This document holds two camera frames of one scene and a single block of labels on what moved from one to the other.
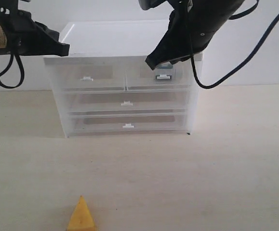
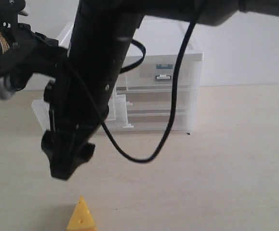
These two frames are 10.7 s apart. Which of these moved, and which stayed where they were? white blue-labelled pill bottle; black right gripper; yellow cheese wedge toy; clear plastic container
Moved: clear plastic container; black right gripper
Stayed: yellow cheese wedge toy; white blue-labelled pill bottle
